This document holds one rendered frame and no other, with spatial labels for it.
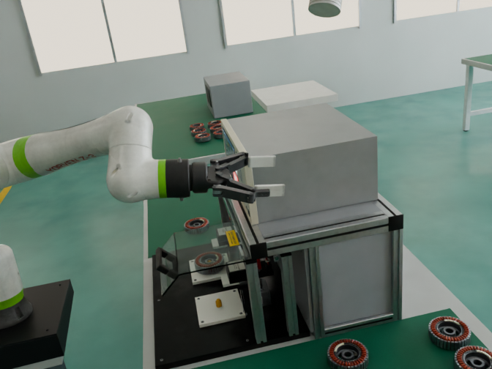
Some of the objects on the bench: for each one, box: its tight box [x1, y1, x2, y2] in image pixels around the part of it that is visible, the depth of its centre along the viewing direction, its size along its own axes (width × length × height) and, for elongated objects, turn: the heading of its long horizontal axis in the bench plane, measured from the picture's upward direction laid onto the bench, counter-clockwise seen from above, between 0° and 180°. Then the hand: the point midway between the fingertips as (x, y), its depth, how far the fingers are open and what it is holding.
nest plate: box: [195, 288, 246, 328], centre depth 161 cm, size 15×15×1 cm
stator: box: [327, 338, 368, 369], centre depth 136 cm, size 11×11×4 cm
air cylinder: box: [261, 279, 272, 306], centre depth 163 cm, size 5×8×6 cm
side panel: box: [308, 228, 403, 340], centre depth 143 cm, size 28×3×32 cm, turn 116°
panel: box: [277, 248, 314, 332], centre depth 170 cm, size 1×66×30 cm, turn 26°
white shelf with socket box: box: [251, 81, 338, 113], centre depth 254 cm, size 35×37×46 cm
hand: (274, 175), depth 118 cm, fingers open, 13 cm apart
